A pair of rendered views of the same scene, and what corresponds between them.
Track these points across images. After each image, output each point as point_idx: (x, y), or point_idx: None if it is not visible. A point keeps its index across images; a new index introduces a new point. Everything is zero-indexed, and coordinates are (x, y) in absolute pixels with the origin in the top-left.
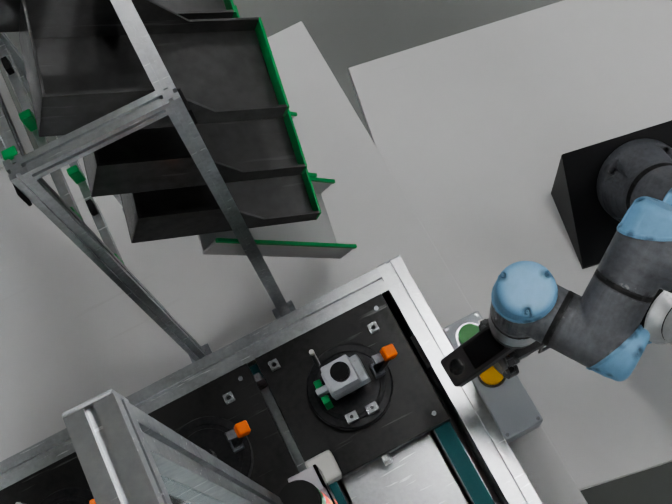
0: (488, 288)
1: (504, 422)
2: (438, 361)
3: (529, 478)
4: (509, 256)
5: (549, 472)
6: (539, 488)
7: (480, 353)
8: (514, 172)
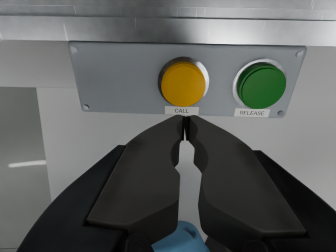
0: (277, 121)
1: (96, 56)
2: (262, 1)
3: (59, 44)
4: (287, 154)
5: (60, 69)
6: (45, 48)
7: None
8: None
